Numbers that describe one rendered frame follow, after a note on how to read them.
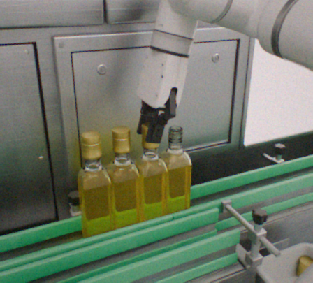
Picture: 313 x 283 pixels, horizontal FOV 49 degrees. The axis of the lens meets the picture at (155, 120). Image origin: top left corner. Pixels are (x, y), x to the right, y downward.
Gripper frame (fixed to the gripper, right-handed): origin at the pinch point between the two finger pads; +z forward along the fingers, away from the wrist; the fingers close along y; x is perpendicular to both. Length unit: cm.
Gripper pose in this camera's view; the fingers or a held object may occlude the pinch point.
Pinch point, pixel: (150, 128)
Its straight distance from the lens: 66.7
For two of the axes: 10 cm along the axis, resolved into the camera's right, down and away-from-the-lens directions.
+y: 4.2, 3.4, -8.4
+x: 8.8, 0.9, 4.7
